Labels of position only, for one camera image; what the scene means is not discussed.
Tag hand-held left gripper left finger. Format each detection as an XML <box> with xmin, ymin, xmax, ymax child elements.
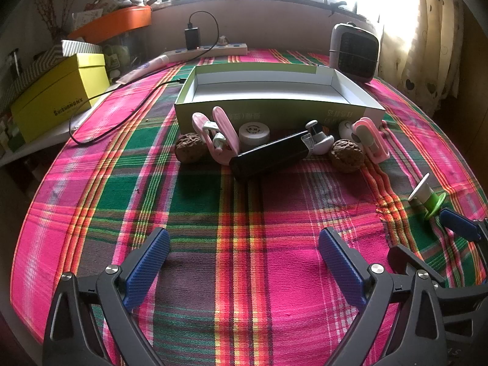
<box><xmin>43</xmin><ymin>228</ymin><xmax>171</xmax><ymax>366</ymax></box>

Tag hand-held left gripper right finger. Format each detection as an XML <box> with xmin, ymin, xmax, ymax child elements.
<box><xmin>318</xmin><ymin>228</ymin><xmax>448</xmax><ymax>366</ymax></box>

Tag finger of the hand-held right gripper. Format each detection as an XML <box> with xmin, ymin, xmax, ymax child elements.
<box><xmin>438</xmin><ymin>209</ymin><xmax>488</xmax><ymax>245</ymax></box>
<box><xmin>387</xmin><ymin>244</ymin><xmax>488</xmax><ymax>313</ymax></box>

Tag green suction cup holder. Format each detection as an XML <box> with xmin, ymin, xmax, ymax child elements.
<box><xmin>408</xmin><ymin>173</ymin><xmax>447</xmax><ymax>221</ymax></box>

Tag brown wrinkled walnut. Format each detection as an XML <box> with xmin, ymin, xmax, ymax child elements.
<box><xmin>330</xmin><ymin>140</ymin><xmax>364</xmax><ymax>173</ymax></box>
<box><xmin>175</xmin><ymin>133</ymin><xmax>208</xmax><ymax>164</ymax></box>

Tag black rectangular device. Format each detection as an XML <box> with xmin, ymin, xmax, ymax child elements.
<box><xmin>229</xmin><ymin>130</ymin><xmax>315</xmax><ymax>181</ymax></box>

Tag pink clip-on mini fan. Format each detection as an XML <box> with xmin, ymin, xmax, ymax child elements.
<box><xmin>351</xmin><ymin>117</ymin><xmax>391</xmax><ymax>164</ymax></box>
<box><xmin>192</xmin><ymin>106</ymin><xmax>242</xmax><ymax>165</ymax></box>

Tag green and white cardboard box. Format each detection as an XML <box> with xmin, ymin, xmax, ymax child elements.
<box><xmin>174</xmin><ymin>65</ymin><xmax>386</xmax><ymax>132</ymax></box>

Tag pink plaid tablecloth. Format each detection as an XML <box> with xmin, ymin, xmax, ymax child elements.
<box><xmin>15</xmin><ymin>48</ymin><xmax>488</xmax><ymax>366</ymax></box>

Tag white clear small clip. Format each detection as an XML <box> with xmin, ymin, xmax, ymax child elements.
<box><xmin>304</xmin><ymin>120</ymin><xmax>336</xmax><ymax>157</ymax></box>

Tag small white round device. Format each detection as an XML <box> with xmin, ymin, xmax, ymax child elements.
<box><xmin>337</xmin><ymin>119</ymin><xmax>355</xmax><ymax>140</ymax></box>

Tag white round cream jar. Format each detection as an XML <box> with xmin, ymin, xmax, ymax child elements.
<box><xmin>239</xmin><ymin>121</ymin><xmax>271</xmax><ymax>146</ymax></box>

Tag cream heart print curtain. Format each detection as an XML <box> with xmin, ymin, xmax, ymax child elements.
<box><xmin>381</xmin><ymin>0</ymin><xmax>469</xmax><ymax>111</ymax></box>

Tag yellow cardboard box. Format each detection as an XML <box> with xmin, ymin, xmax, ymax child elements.
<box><xmin>10</xmin><ymin>53</ymin><xmax>111</xmax><ymax>143</ymax></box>

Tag white and purple cream tube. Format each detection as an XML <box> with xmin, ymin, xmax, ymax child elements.
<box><xmin>116</xmin><ymin>55</ymin><xmax>172</xmax><ymax>84</ymax></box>

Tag grey space heater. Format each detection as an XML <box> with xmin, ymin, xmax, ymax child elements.
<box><xmin>328</xmin><ymin>23</ymin><xmax>383</xmax><ymax>84</ymax></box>

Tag pale green jar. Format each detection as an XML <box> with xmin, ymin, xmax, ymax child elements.
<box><xmin>104</xmin><ymin>44</ymin><xmax>130</xmax><ymax>75</ymax></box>

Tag striped gift box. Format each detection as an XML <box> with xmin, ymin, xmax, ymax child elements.
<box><xmin>11</xmin><ymin>40</ymin><xmax>103</xmax><ymax>84</ymax></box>

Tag white power strip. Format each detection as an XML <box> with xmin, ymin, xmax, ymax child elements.
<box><xmin>160</xmin><ymin>42</ymin><xmax>248</xmax><ymax>62</ymax></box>

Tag orange tray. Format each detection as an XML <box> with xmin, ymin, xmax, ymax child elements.
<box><xmin>68</xmin><ymin>6</ymin><xmax>152</xmax><ymax>41</ymax></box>

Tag dried flower branches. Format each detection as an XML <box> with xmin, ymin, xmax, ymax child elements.
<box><xmin>34</xmin><ymin>0</ymin><xmax>67</xmax><ymax>41</ymax></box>

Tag black charging cable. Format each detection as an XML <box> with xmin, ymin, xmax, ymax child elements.
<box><xmin>69</xmin><ymin>11</ymin><xmax>220</xmax><ymax>145</ymax></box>

